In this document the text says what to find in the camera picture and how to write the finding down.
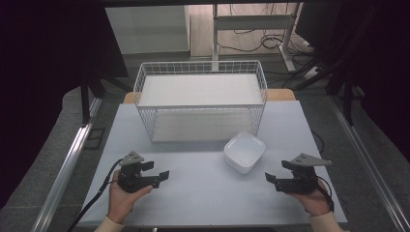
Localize thin black cable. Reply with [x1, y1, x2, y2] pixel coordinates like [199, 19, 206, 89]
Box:
[310, 130, 325, 157]

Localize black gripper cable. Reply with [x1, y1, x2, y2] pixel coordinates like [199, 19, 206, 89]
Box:
[66, 157, 126, 232]
[315, 175, 336, 213]

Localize white square bowl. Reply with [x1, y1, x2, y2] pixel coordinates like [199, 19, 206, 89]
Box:
[222, 130, 267, 176]

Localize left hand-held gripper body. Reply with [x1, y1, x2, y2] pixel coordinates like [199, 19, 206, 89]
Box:
[116, 150, 155, 194]

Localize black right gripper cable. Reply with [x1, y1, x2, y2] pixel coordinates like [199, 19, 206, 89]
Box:
[315, 175, 336, 213]

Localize white wire basket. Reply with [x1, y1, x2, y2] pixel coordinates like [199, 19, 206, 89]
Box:
[132, 60, 269, 144]

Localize aluminium rail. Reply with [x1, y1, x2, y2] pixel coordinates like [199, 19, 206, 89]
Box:
[328, 96, 410, 232]
[30, 96, 104, 232]

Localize black floor cables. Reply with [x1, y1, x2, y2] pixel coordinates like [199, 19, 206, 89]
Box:
[217, 3, 316, 55]

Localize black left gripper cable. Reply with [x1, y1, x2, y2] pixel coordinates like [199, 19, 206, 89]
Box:
[66, 157, 126, 232]

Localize person's left hand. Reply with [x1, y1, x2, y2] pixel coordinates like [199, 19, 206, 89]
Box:
[106, 180, 155, 225]

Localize white desk frame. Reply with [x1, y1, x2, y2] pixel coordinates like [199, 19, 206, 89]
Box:
[210, 3, 303, 73]

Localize black square floor frame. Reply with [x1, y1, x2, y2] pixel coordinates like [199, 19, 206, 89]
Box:
[83, 127, 106, 151]

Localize dark curtain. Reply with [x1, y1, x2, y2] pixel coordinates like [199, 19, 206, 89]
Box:
[294, 0, 410, 163]
[0, 0, 130, 209]

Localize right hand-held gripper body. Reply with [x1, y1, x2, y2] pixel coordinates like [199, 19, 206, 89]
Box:
[275, 152, 334, 195]

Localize black metal stand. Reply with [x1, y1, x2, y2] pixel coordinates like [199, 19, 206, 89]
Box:
[79, 72, 133, 128]
[282, 56, 356, 128]

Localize white power strip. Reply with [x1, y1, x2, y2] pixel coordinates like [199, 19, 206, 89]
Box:
[302, 65, 321, 80]

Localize person's right hand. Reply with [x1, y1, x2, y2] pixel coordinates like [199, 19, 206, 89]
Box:
[285, 178, 334, 218]

